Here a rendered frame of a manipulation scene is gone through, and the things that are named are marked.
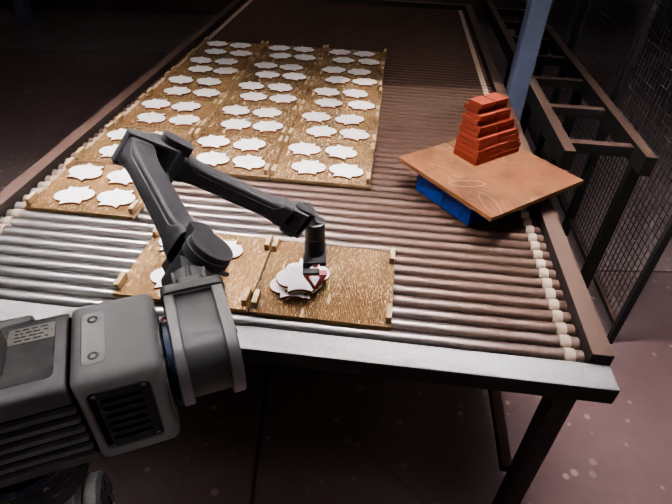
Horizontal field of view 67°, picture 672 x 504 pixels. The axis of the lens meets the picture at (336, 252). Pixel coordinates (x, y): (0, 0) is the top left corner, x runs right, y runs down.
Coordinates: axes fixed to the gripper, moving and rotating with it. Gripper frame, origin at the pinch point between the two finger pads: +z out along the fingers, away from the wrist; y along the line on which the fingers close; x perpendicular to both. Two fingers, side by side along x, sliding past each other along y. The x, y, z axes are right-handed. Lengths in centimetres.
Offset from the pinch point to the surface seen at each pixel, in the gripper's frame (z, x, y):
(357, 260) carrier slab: 6.6, -13.9, 15.0
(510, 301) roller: 9, -60, -2
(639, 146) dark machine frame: -1, -141, 83
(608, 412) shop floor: 102, -135, 20
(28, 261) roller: 7, 92, 16
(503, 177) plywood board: -3, -71, 52
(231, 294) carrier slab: 6.1, 25.1, -1.3
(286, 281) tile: 0.6, 8.4, -1.8
